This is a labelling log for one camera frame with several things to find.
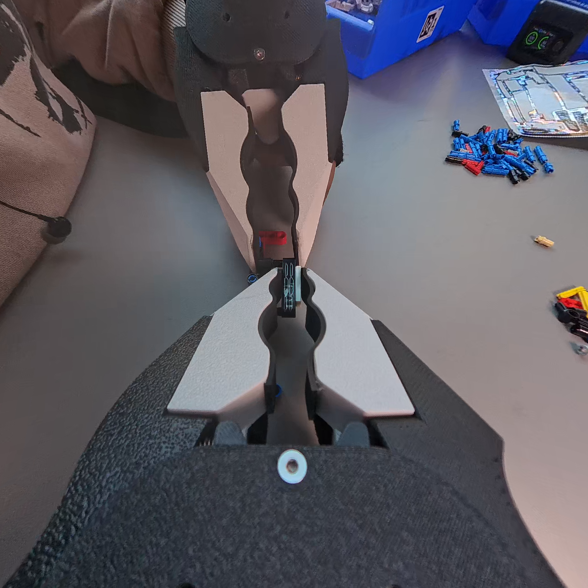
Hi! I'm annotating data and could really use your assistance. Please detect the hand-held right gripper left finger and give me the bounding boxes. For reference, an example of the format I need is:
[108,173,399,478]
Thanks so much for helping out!
[167,268,282,432]

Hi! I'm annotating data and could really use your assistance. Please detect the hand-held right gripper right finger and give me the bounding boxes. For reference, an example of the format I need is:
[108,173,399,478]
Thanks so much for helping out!
[301,268,415,432]

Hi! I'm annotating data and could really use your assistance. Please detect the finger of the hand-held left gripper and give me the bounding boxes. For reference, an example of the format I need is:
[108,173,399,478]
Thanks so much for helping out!
[280,84,337,267]
[201,89,258,272]

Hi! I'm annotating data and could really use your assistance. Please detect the small black white toy brick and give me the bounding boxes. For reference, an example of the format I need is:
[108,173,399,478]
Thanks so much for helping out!
[278,258,303,319]

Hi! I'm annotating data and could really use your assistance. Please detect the black toy beam assembly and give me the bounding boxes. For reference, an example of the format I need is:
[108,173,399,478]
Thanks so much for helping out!
[247,230,288,285]

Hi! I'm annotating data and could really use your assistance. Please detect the grey desk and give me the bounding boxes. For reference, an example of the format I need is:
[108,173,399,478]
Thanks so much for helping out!
[0,21,588,588]

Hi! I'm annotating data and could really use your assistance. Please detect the grey toy parts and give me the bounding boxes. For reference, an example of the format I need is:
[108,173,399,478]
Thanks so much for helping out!
[327,0,382,15]

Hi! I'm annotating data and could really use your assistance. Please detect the blue bin with tag sticker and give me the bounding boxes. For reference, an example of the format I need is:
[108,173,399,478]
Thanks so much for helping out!
[325,0,476,80]

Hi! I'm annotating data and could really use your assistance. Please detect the pile of blue toy pins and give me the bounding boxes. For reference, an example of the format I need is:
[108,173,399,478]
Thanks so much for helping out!
[445,120,554,185]

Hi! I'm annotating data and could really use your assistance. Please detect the pile of mixed toy pieces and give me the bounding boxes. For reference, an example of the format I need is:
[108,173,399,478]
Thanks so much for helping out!
[554,286,588,356]

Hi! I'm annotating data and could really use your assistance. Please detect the shiny sticker sheet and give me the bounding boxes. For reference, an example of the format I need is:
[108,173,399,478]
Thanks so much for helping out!
[482,62,588,138]

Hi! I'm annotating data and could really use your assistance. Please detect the small black display device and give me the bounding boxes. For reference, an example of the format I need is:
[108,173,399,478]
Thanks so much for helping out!
[507,0,588,65]

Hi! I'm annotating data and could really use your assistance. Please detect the black sweater drawstring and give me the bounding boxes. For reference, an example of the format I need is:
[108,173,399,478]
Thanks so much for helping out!
[0,201,73,244]

